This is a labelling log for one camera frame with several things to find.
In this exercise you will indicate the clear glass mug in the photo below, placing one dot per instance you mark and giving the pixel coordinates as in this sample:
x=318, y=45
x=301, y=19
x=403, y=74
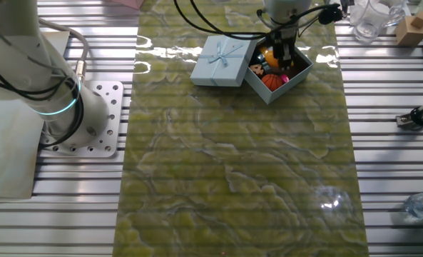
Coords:
x=370, y=21

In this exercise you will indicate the pink flat object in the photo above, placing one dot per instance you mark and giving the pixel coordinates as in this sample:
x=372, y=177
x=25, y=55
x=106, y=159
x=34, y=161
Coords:
x=131, y=3

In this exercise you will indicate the silver robot mounting plate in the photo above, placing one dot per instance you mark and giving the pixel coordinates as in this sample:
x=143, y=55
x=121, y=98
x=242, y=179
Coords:
x=113, y=118

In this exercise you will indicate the small pink toy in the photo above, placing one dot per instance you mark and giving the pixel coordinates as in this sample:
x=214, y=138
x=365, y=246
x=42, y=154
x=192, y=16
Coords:
x=285, y=78

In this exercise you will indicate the dark metal clamp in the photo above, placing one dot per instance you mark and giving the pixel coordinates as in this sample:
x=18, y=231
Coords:
x=344, y=7

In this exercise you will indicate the light blue gift box lid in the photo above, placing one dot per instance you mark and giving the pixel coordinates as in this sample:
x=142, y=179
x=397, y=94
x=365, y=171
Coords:
x=229, y=73

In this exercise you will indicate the dark blue toy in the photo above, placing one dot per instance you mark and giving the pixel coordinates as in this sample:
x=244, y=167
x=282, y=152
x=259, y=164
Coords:
x=257, y=59

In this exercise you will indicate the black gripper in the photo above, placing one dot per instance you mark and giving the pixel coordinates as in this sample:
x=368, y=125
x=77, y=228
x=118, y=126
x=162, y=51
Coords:
x=284, y=35

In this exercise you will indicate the green marble pattern mat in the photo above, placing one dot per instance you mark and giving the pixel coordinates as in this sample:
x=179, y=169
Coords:
x=232, y=178

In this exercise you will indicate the orange toy basketball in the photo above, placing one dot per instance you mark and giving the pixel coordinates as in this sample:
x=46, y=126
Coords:
x=272, y=82

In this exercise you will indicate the small wooden cube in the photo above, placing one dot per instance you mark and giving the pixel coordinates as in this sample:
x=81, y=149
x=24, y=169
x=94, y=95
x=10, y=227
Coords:
x=421, y=19

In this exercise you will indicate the large wooden cube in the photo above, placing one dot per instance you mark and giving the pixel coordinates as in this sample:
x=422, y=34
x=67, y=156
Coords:
x=409, y=35

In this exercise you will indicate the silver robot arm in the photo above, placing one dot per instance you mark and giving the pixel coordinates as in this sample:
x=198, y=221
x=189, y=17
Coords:
x=15, y=64

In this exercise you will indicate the light blue gift box base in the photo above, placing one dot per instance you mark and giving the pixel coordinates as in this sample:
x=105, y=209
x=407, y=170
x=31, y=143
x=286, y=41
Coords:
x=268, y=96

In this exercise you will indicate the gold metallic toy block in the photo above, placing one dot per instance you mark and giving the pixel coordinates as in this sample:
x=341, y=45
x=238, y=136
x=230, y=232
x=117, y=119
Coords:
x=263, y=50

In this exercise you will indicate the small grey toy block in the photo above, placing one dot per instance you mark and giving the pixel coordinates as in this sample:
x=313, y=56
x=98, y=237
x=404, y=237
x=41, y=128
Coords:
x=265, y=66

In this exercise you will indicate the yellow orange toy mango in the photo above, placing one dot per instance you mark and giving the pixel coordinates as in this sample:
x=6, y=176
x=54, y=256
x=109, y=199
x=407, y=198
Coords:
x=271, y=60

